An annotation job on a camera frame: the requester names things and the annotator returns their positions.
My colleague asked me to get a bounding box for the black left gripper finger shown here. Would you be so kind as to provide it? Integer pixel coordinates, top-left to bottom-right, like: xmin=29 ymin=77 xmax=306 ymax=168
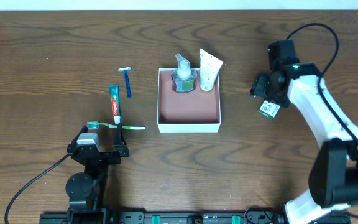
xmin=73 ymin=125 xmax=88 ymax=142
xmin=113 ymin=124 xmax=126 ymax=146

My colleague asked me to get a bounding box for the green white soap packet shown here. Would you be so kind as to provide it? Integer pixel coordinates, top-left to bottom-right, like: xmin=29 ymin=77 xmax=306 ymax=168
xmin=259 ymin=100 xmax=280 ymax=119

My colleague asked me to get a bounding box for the white lotion tube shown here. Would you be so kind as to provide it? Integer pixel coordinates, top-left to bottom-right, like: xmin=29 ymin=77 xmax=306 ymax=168
xmin=200 ymin=49 xmax=223 ymax=92

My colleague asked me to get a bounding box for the clear blue soap pump bottle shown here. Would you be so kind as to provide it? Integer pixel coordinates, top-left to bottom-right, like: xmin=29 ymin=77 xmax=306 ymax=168
xmin=171 ymin=54 xmax=198 ymax=93

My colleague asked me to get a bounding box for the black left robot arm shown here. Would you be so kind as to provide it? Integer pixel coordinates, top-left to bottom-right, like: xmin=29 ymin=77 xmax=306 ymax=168
xmin=64 ymin=125 xmax=129 ymax=224

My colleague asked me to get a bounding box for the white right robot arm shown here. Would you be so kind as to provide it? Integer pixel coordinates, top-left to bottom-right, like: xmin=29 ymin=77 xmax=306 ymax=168
xmin=250 ymin=63 xmax=358 ymax=223

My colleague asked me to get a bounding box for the green white toothbrush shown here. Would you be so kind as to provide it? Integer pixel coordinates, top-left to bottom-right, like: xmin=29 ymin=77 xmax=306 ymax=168
xmin=87 ymin=121 xmax=146 ymax=131

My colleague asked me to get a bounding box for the green red toothpaste tube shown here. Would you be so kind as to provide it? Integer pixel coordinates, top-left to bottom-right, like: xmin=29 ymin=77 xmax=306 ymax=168
xmin=109 ymin=84 xmax=121 ymax=125

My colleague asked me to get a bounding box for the blue disposable razor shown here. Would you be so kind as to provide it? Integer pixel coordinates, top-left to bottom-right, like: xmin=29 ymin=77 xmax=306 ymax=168
xmin=118 ymin=67 xmax=132 ymax=98

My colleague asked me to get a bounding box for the white box with pink inside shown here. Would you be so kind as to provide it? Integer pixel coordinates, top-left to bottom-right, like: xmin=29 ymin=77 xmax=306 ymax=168
xmin=157 ymin=68 xmax=221 ymax=133

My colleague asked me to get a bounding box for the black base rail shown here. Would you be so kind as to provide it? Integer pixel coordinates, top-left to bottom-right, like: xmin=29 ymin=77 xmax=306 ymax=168
xmin=39 ymin=211 xmax=352 ymax=224

